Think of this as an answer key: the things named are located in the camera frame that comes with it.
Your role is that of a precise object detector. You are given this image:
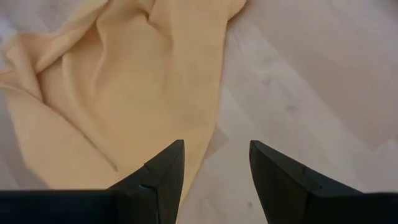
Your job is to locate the yellow waffle towel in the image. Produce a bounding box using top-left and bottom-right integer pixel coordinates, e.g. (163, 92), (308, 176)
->
(0, 0), (248, 206)

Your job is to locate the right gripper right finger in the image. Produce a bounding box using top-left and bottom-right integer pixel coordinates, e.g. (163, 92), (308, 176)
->
(249, 139), (398, 224)

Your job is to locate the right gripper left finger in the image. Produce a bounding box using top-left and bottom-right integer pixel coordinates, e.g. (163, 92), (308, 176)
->
(0, 139), (186, 224)

